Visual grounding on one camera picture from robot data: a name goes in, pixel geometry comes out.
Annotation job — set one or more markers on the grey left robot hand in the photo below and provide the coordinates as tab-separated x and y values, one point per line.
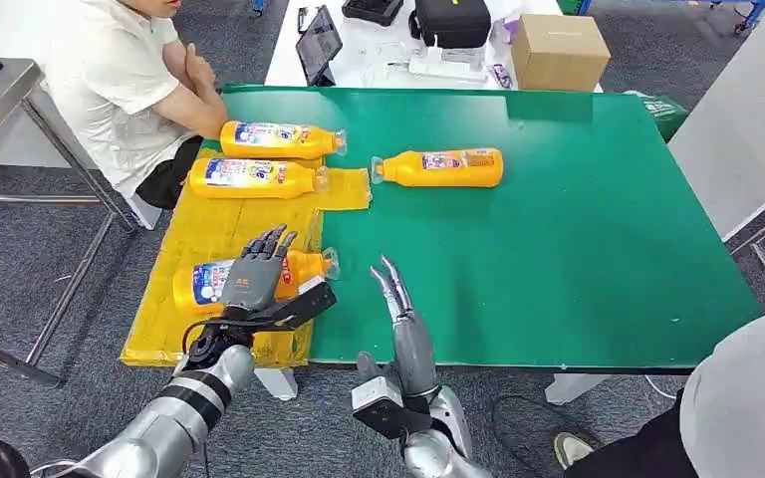
254	280

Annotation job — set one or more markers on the seated person's hand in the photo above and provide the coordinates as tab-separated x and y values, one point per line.
200	69

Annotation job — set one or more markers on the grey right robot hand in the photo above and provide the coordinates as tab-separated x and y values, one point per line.
415	356

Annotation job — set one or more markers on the orange drink bottle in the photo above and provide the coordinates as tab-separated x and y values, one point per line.
194	287
415	171
250	179
277	142

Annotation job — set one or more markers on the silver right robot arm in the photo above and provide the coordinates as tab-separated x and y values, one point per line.
435	455

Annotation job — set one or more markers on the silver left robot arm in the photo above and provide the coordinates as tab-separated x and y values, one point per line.
184	409

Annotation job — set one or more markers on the yellow sheet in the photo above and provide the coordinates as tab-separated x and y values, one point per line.
224	224

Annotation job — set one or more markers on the seated person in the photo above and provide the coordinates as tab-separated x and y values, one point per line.
105	79

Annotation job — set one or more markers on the white table leg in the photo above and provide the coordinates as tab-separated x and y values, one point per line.
574	389
280	386

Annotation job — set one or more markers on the black tablet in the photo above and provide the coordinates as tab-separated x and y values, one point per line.
318	45

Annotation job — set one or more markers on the white table with equipment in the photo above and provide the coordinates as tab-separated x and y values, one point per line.
369	53

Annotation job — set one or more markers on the flat black case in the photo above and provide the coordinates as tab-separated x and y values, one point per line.
372	9

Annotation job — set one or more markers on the green table mat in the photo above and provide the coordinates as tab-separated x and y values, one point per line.
554	231

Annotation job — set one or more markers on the steel bench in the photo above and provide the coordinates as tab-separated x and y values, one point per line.
0	92

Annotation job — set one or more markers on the black bag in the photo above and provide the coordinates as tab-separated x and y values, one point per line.
452	23

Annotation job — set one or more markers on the small printed packet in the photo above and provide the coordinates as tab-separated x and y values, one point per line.
502	75

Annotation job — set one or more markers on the purple packet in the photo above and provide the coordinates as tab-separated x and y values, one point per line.
504	31

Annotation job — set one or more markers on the standing person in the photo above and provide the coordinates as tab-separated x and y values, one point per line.
739	396

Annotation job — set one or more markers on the cardboard box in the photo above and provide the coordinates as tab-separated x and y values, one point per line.
557	56

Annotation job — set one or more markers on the green bag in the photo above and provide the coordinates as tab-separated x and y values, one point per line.
663	112

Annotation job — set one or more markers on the plain white table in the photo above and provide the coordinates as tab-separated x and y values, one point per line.
745	125

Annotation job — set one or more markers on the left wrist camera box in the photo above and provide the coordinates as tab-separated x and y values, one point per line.
306	307

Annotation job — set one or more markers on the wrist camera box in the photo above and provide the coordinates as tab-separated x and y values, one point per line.
382	409
306	307

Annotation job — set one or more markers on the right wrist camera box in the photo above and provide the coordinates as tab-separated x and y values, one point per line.
382	409

